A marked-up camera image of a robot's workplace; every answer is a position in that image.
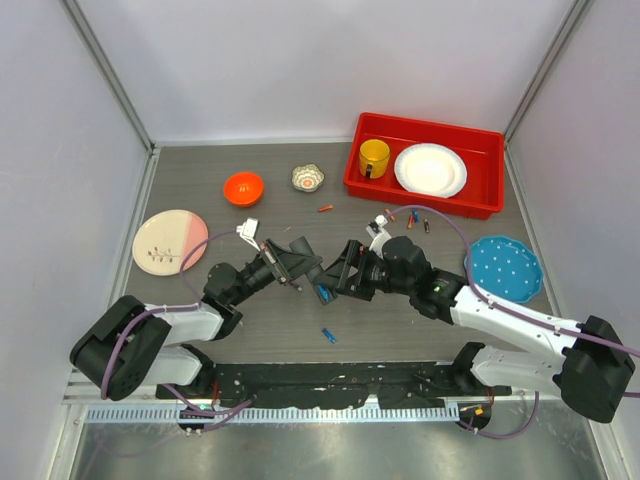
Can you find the blue polka dot plate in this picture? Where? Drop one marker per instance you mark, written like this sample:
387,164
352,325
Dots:
504,267

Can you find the white paper plate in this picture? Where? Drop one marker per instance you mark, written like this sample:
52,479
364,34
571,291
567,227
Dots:
430,169

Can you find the orange bowl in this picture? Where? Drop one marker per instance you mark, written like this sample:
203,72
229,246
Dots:
243,189

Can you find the yellow mug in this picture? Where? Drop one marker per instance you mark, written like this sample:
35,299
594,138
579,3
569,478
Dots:
374,155

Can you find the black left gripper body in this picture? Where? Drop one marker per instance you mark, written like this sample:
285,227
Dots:
262,272

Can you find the small floral bowl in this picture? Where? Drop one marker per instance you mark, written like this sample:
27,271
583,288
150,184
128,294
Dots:
307,178

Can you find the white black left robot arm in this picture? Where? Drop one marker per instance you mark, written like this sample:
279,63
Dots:
135,344

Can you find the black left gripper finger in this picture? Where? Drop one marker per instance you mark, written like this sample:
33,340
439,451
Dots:
298,264
301,246

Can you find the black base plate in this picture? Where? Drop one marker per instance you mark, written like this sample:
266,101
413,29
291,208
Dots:
397,385

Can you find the red plastic bin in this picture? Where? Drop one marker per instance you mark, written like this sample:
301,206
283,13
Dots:
482,152

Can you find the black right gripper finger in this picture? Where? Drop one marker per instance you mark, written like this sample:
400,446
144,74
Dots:
348,259
351,283

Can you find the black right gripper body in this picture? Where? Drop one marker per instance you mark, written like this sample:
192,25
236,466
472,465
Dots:
380,277

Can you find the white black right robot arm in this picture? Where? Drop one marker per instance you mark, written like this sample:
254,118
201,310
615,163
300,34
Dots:
583,363

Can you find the pink cream plate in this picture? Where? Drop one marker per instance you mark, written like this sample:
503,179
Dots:
163,241

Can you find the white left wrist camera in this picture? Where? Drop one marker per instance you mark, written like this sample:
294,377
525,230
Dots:
247,231

